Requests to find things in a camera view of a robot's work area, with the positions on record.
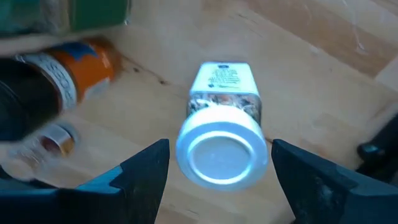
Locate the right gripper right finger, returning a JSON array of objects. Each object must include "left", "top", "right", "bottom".
[{"left": 272, "top": 139, "right": 398, "bottom": 224}]

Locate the small cork-topped glass jar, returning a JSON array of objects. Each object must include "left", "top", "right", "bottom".
[{"left": 0, "top": 121, "right": 81, "bottom": 183}]

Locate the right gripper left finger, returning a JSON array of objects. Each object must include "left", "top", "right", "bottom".
[{"left": 0, "top": 139, "right": 170, "bottom": 224}]

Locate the white-lid bagel seasoning jar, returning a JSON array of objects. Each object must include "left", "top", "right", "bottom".
[{"left": 175, "top": 61, "right": 270, "bottom": 192}]

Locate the black-lid ground turmeric jar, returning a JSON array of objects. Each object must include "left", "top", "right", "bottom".
[{"left": 0, "top": 37, "right": 116, "bottom": 143}]

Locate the green-lid green-label spice jar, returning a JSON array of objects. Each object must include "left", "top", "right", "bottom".
[{"left": 0, "top": 0, "right": 132, "bottom": 40}]

